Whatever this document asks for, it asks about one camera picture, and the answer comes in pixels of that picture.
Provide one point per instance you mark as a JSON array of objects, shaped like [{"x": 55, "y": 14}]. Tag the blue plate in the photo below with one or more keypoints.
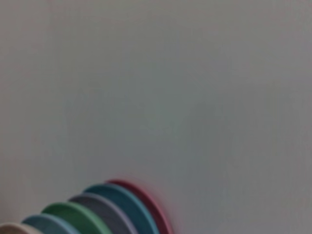
[{"x": 48, "y": 225}]

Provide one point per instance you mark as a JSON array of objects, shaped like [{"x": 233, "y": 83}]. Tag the dark green plate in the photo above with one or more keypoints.
[{"x": 78, "y": 217}]

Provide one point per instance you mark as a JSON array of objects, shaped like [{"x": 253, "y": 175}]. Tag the beige plate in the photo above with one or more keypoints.
[{"x": 14, "y": 230}]

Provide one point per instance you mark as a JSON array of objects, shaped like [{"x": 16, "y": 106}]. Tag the grey lavender plate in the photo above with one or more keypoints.
[{"x": 107, "y": 209}]

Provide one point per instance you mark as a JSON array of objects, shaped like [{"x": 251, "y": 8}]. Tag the crimson red plate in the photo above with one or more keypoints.
[{"x": 156, "y": 207}]

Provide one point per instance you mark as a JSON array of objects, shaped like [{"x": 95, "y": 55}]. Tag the teal plate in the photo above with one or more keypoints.
[{"x": 126, "y": 200}]

